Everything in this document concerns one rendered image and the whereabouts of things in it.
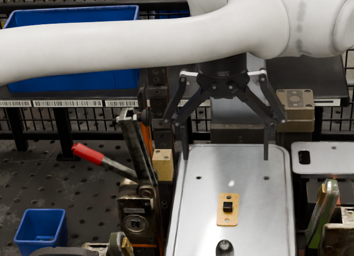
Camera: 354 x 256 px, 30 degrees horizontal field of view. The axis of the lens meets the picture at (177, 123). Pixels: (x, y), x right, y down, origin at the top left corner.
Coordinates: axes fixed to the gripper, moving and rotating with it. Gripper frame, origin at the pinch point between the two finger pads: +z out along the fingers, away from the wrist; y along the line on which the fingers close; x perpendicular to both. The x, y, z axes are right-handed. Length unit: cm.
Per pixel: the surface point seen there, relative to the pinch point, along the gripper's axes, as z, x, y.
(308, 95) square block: 7.8, 28.4, 16.0
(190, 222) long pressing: 13.6, -3.6, -6.5
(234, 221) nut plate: 13.3, -3.6, 1.3
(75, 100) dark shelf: 11.4, 32.0, -35.5
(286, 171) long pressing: 14.0, 10.9, 11.0
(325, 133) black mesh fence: 37, 55, 23
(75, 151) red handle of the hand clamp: -0.6, -1.4, -25.8
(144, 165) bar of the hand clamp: 1.9, -2.1, -13.9
